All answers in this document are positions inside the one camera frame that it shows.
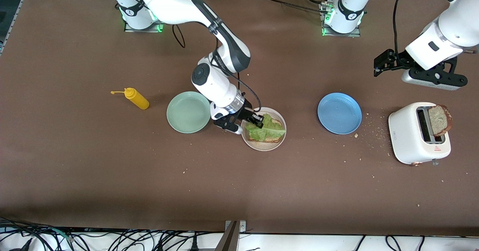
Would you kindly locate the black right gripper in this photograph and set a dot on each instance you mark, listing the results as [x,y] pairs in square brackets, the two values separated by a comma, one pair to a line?
[246,112]

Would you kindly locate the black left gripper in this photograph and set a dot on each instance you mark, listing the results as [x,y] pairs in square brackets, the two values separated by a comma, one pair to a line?
[396,61]

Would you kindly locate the green lettuce leaf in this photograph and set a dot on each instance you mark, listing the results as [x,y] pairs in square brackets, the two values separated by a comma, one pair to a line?
[267,131]

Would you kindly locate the brown bread slice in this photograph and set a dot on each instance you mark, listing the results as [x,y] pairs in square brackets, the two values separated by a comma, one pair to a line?
[276,124]
[439,120]

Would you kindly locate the yellow squeeze bottle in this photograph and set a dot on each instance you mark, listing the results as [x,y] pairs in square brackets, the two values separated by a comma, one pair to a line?
[136,99]

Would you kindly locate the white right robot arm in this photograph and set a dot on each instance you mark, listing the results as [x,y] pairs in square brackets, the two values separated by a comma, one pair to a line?
[168,0]

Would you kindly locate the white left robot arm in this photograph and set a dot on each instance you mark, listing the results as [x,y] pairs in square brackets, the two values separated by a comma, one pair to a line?
[449,37]

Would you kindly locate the beige plate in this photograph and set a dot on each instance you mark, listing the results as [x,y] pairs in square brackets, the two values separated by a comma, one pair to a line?
[262,147]

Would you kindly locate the mint green plate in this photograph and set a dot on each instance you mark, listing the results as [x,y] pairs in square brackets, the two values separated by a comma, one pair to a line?
[187,112]

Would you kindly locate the blue plate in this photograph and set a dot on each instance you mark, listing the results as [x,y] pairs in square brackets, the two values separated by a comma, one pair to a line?
[339,113]

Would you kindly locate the white toaster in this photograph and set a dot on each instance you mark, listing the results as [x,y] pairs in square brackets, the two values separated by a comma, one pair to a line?
[406,138]

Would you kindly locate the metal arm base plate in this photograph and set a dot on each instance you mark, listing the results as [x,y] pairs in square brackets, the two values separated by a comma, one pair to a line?
[340,34]
[144,29]

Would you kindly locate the silver table edge bracket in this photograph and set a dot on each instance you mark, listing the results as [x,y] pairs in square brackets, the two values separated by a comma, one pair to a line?
[242,225]

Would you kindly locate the dark metal post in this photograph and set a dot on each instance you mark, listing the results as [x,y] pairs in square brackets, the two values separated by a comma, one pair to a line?
[228,239]

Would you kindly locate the aluminium frame rail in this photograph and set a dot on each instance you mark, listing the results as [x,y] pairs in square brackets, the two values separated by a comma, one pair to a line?
[7,34]

